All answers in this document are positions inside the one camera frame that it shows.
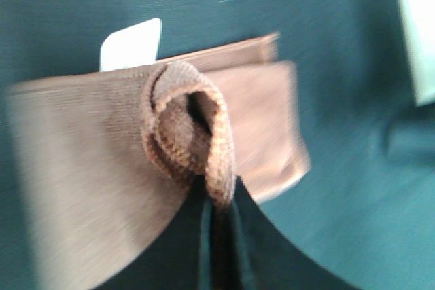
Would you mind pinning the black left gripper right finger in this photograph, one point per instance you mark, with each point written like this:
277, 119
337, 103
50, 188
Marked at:
254, 254

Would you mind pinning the brown microfibre towel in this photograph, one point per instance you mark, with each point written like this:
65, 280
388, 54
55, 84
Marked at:
106, 159

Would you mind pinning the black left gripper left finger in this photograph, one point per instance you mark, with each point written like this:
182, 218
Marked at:
180, 258

